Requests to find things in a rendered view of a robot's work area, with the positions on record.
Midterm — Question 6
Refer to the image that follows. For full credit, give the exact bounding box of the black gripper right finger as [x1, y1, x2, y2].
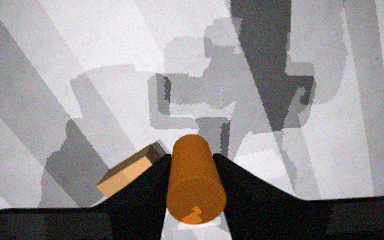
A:
[213, 153, 384, 240]

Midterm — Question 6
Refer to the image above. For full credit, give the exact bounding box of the orange cylinder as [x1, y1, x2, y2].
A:
[166, 134, 227, 225]

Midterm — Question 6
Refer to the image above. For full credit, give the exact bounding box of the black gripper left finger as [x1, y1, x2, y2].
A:
[0, 154, 172, 240]

